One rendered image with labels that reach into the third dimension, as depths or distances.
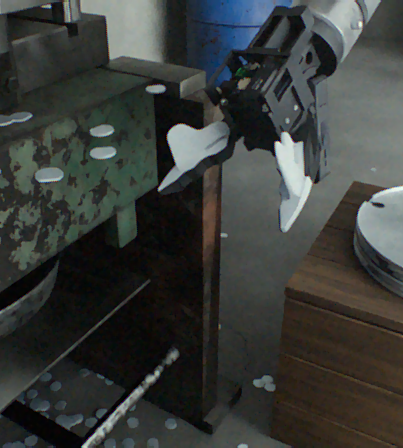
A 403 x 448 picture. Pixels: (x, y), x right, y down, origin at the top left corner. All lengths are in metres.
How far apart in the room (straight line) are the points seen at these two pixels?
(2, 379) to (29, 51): 0.41
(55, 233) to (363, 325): 0.44
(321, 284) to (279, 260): 0.65
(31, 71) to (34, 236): 0.19
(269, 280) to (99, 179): 0.82
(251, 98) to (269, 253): 1.03
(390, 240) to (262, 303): 0.53
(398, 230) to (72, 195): 0.50
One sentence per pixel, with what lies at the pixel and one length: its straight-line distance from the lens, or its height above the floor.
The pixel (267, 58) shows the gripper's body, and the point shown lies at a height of 0.71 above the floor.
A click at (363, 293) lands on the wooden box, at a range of 0.82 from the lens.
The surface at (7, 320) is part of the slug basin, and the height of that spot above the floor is 0.38.
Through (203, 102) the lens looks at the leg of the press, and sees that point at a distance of 0.68.
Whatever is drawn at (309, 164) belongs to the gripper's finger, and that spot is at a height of 0.64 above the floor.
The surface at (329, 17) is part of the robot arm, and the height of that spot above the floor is 0.74.
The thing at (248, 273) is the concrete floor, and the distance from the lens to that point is 1.41.
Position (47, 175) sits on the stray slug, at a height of 0.65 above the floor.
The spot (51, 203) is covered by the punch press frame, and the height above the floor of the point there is 0.56.
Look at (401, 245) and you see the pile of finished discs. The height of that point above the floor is 0.40.
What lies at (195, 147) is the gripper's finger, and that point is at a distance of 0.55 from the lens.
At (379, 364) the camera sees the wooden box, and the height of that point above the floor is 0.26.
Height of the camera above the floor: 0.85
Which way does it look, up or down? 33 degrees down
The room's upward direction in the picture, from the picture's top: straight up
